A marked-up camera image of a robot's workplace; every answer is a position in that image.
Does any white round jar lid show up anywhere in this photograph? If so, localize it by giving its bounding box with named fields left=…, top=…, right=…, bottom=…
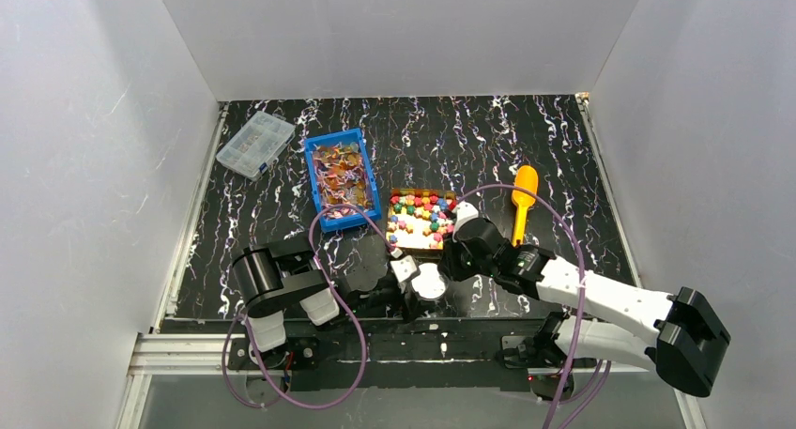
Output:
left=411, top=263, right=448, bottom=300

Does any dark tin of star candies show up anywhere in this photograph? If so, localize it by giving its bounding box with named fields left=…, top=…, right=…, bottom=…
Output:
left=385, top=188, right=457, bottom=252

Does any yellow plastic scoop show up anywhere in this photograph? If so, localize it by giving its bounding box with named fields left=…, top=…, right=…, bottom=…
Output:
left=511, top=165, right=539, bottom=246

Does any blue plastic candy bin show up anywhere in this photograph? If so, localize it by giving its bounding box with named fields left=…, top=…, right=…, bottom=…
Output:
left=304, top=128, right=382, bottom=233

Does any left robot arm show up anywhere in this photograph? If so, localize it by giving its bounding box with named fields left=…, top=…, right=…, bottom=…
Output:
left=231, top=235, right=403, bottom=352

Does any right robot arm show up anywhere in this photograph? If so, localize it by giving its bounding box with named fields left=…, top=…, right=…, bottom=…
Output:
left=438, top=217, right=731, bottom=397

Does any clear compartment organizer box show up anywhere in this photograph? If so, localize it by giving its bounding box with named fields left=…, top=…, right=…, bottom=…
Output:
left=216, top=111, right=296, bottom=181

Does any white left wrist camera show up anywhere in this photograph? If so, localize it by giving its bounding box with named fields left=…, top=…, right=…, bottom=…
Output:
left=389, top=247, right=421, bottom=288

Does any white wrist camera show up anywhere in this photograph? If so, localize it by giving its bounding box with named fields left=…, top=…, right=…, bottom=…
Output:
left=389, top=247, right=421, bottom=288
left=452, top=201, right=480, bottom=231

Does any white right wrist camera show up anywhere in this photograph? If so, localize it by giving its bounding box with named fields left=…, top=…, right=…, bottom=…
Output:
left=452, top=201, right=480, bottom=231

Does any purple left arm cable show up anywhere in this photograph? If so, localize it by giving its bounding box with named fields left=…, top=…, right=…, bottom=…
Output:
left=222, top=203, right=399, bottom=412

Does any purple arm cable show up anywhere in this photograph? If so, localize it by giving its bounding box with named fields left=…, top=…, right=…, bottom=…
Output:
left=451, top=183, right=614, bottom=429
left=222, top=203, right=399, bottom=412

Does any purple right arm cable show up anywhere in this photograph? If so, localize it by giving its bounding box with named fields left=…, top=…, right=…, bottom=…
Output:
left=451, top=183, right=614, bottom=429

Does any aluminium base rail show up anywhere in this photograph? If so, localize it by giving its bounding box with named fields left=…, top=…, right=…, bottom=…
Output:
left=117, top=323, right=704, bottom=428

